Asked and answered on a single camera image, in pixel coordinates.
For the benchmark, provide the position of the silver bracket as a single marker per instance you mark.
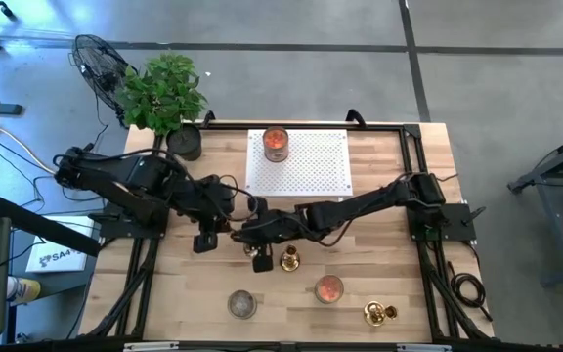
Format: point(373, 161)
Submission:
point(149, 346)
point(423, 347)

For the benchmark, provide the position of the black desk beam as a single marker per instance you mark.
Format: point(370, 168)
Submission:
point(42, 225)

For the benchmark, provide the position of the black floor fan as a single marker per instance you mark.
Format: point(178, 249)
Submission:
point(98, 63)

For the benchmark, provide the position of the white perforated shelf riser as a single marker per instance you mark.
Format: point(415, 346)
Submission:
point(320, 166)

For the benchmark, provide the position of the dark metal stand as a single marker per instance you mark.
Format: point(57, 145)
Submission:
point(562, 234)

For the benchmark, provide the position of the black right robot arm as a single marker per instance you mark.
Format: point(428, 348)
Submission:
point(359, 200)

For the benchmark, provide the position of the yellow white spray can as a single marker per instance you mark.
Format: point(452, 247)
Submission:
point(22, 290)

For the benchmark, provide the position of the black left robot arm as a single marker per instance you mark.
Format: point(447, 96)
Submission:
point(130, 171)

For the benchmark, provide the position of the white printed box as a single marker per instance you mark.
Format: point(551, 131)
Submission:
point(56, 256)

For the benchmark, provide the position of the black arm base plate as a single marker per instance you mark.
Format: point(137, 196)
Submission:
point(115, 227)
point(457, 220)

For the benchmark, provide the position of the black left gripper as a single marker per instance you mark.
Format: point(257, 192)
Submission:
point(213, 200)

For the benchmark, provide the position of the black aluminium rig frame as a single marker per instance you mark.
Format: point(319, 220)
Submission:
point(384, 126)

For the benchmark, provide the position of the red candle tin heart label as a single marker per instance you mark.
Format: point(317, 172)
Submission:
point(329, 289)
point(275, 142)

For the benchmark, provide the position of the green potted plant black pot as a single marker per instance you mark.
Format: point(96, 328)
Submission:
point(164, 93)

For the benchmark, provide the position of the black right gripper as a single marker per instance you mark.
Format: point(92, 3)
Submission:
point(274, 227)

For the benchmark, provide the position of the silver candle tin floral label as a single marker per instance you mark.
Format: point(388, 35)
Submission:
point(242, 304)

